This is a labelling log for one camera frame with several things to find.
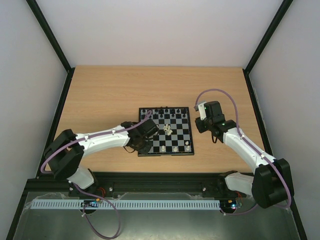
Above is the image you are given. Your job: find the black silver chess board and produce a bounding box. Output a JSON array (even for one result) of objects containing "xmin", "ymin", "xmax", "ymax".
[{"xmin": 138, "ymin": 106, "xmax": 195, "ymax": 157}]

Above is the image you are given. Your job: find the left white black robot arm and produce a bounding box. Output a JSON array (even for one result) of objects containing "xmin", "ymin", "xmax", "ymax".
[{"xmin": 40, "ymin": 119, "xmax": 159, "ymax": 190}]

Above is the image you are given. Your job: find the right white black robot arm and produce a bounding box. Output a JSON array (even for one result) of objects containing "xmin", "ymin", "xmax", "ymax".
[{"xmin": 194, "ymin": 101, "xmax": 293, "ymax": 209}]

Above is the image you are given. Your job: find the pile of white pieces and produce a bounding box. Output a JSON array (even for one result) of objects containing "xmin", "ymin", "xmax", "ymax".
[{"xmin": 163, "ymin": 124, "xmax": 173, "ymax": 136}]

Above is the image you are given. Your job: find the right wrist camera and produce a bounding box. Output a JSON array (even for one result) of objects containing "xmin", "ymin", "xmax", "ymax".
[{"xmin": 194, "ymin": 101, "xmax": 207, "ymax": 121}]

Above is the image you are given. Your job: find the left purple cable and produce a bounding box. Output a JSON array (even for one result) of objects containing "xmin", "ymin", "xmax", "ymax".
[{"xmin": 40, "ymin": 109, "xmax": 153, "ymax": 239}]

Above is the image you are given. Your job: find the purple cable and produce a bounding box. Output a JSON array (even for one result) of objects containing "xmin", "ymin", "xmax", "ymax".
[
  {"xmin": 40, "ymin": 109, "xmax": 153, "ymax": 239},
  {"xmin": 194, "ymin": 88, "xmax": 292, "ymax": 216}
]

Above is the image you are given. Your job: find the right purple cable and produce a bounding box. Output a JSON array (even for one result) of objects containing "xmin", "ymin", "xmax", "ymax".
[{"xmin": 194, "ymin": 88, "xmax": 292, "ymax": 216}]

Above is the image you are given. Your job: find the white slotted cable duct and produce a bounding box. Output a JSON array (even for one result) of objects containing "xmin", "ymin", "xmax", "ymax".
[{"xmin": 30, "ymin": 199, "xmax": 221, "ymax": 210}]

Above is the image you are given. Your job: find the black aluminium rail base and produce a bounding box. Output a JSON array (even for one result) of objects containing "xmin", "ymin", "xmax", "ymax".
[{"xmin": 24, "ymin": 171, "xmax": 256, "ymax": 201}]

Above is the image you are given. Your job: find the right black frame post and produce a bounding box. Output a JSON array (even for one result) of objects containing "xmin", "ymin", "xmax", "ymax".
[{"xmin": 244, "ymin": 0, "xmax": 294, "ymax": 73}]

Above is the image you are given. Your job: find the black frame post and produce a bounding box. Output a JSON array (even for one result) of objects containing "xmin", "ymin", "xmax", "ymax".
[
  {"xmin": 244, "ymin": 0, "xmax": 294, "ymax": 73},
  {"xmin": 25, "ymin": 0, "xmax": 75, "ymax": 73}
]

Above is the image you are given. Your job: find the left black frame post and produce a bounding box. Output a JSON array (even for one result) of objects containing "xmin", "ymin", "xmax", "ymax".
[{"xmin": 25, "ymin": 0, "xmax": 75, "ymax": 73}]

